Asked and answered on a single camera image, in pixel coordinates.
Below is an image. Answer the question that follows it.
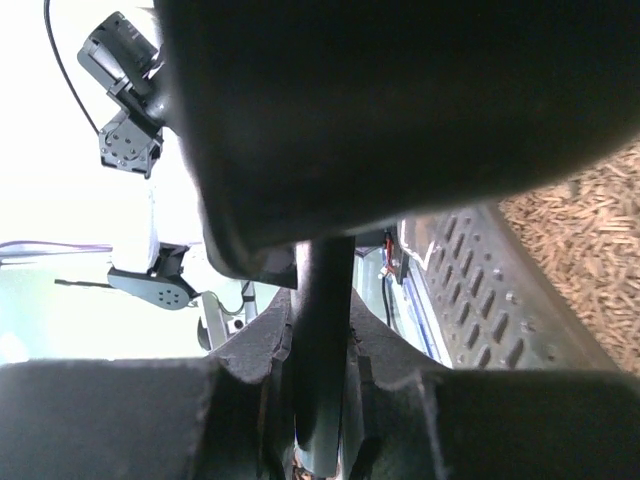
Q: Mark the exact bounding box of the dark brown litter box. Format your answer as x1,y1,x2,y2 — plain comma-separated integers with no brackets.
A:
399,139,640,374

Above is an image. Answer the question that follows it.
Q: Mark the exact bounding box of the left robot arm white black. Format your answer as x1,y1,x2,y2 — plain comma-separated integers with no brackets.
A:
77,11,198,311

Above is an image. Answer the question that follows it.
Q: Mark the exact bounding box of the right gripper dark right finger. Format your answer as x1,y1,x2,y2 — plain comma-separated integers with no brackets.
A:
344,296,639,479

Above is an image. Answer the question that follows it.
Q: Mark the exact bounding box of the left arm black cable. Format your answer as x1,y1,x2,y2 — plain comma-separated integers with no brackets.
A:
43,0,101,136

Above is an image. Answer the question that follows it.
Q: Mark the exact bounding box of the black slotted litter scoop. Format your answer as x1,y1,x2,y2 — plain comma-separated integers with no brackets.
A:
155,1,639,472

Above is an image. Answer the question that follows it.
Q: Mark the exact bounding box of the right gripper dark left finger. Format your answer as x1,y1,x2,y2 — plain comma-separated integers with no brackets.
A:
1,290,294,479

